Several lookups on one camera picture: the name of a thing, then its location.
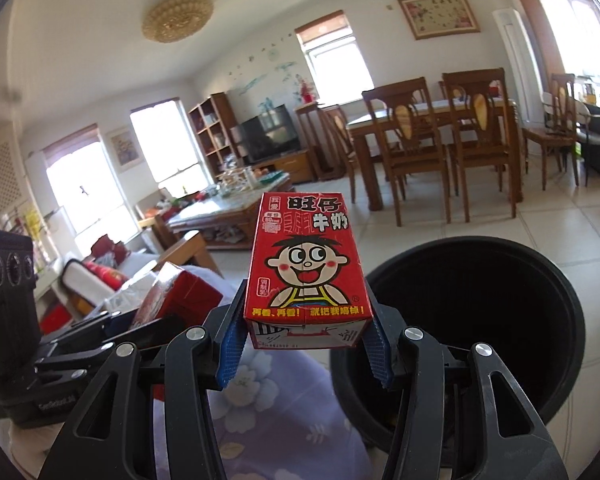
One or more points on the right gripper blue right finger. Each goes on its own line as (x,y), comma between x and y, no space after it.
(378,342)

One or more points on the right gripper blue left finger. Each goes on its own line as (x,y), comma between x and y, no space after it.
(230,337)

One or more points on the large red milk carton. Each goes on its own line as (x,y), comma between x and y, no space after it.
(188,293)

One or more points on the small red milk carton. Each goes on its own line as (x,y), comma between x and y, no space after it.
(306,288)

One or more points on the black trash bin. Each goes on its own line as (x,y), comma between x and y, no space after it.
(489,339)

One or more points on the purple floral tablecloth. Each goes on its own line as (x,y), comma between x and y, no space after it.
(279,418)

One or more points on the wooden coffee table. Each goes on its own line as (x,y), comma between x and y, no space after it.
(229,222)

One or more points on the wooden sofa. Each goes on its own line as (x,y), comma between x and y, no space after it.
(87,292)

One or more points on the red cushion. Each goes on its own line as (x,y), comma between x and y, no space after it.
(111,277)

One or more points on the wooden dining chair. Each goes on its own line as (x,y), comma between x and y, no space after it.
(484,132)
(408,136)
(337,126)

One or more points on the black flat television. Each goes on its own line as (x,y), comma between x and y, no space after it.
(267,135)

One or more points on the wooden bookshelf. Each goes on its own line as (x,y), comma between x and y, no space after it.
(213,121)

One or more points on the framed sunflower picture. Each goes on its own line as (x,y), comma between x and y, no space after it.
(125,150)

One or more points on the tall wooden plant stand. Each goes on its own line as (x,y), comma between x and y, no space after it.
(316,134)

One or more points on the gold ceiling lamp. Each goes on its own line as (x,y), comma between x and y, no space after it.
(171,21)

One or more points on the framed floral picture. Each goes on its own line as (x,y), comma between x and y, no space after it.
(438,18)

